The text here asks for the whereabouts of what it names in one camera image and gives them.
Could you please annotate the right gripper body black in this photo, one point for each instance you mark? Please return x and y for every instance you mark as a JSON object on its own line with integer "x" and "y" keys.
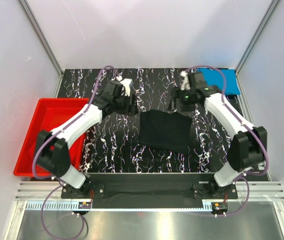
{"x": 186, "y": 102}

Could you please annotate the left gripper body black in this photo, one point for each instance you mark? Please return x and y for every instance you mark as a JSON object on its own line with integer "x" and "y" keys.
{"x": 126, "y": 108}

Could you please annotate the black t shirt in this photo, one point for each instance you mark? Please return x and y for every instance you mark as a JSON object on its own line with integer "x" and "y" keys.
{"x": 165, "y": 131}

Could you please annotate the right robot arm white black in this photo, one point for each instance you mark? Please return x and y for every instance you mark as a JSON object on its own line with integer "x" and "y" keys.
{"x": 248, "y": 146}

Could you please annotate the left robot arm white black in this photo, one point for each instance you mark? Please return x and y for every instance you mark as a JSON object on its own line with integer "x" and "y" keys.
{"x": 52, "y": 147}

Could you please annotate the folded blue t shirt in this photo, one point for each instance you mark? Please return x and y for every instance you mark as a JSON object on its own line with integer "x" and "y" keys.
{"x": 212, "y": 77}

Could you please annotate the red plastic bin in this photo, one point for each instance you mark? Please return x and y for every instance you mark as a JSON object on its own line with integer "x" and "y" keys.
{"x": 49, "y": 113}

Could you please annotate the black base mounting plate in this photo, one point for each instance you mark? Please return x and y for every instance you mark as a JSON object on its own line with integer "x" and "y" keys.
{"x": 143, "y": 191}

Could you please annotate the left connector board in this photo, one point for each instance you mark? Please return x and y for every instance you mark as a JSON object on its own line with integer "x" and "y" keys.
{"x": 85, "y": 205}

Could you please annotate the connector board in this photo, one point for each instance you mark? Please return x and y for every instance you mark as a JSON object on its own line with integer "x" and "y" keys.
{"x": 220, "y": 206}
{"x": 85, "y": 205}

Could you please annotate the right connector board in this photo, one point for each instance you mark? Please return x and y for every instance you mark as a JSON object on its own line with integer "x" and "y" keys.
{"x": 220, "y": 206}

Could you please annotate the right aluminium frame post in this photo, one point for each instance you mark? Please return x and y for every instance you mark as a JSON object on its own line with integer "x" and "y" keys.
{"x": 258, "y": 33}

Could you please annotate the aluminium frame post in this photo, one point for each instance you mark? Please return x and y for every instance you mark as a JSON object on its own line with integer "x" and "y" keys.
{"x": 39, "y": 34}
{"x": 258, "y": 33}

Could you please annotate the white cable duct strip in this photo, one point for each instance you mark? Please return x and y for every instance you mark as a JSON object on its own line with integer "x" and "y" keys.
{"x": 73, "y": 206}

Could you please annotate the left aluminium frame post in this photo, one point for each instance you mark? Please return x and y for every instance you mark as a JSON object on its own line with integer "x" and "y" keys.
{"x": 39, "y": 34}

